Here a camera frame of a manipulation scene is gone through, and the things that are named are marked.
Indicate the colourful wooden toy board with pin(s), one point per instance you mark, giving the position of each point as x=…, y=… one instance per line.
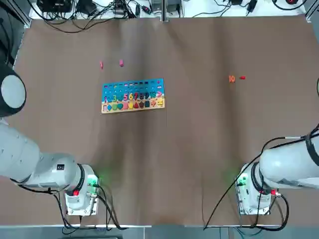
x=132, y=87

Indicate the pink rectangle block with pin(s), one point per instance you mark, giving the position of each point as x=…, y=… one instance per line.
x=121, y=63

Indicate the pink number one piece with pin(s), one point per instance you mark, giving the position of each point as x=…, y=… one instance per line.
x=101, y=65

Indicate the orange number ten piece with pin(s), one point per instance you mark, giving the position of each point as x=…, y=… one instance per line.
x=231, y=79

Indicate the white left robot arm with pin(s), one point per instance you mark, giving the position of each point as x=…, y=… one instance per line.
x=30, y=159

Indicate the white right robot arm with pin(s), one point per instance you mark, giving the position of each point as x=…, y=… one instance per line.
x=286, y=161

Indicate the yellow equals sign piece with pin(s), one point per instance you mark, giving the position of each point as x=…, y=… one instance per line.
x=160, y=101

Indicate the orange plus sign piece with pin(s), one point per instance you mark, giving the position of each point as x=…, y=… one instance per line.
x=153, y=102

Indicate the brown pentagon piece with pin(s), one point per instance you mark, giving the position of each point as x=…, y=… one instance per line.
x=141, y=104

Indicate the pink greater-than sign piece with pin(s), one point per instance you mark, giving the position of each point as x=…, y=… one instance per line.
x=158, y=93

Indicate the red triangle piece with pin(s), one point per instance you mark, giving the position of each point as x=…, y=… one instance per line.
x=136, y=105

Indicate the number nine piece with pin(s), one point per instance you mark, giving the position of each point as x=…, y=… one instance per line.
x=147, y=94

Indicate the number eight piece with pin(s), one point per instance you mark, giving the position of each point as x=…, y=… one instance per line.
x=141, y=95

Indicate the yellow shape piece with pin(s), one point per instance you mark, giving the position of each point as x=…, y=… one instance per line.
x=130, y=105

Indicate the red number seven piece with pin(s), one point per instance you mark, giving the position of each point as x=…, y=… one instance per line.
x=136, y=95

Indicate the yellow number six piece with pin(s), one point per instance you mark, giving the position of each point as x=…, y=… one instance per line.
x=130, y=96

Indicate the pink number five piece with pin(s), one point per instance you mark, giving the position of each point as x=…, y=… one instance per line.
x=125, y=96

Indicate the teal heart piece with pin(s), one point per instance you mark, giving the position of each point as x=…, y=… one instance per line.
x=120, y=106

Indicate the green circle piece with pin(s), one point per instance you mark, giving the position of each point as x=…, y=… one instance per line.
x=115, y=106

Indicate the blue diamond piece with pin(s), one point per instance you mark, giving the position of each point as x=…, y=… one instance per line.
x=110, y=107

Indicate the black power supply box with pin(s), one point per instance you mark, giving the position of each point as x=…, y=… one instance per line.
x=174, y=5

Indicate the flat black adapter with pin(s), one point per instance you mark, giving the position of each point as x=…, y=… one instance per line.
x=86, y=7

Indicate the black power adapter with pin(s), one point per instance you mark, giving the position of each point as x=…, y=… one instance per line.
x=251, y=5
x=235, y=2

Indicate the black box device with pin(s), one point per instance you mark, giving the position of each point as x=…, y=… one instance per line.
x=54, y=6

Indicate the red round object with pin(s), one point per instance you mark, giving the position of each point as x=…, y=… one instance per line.
x=291, y=1

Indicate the aluminium post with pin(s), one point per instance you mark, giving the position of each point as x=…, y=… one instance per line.
x=165, y=12

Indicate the aluminium frame rail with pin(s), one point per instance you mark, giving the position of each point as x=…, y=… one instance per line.
x=25, y=15
x=312, y=11

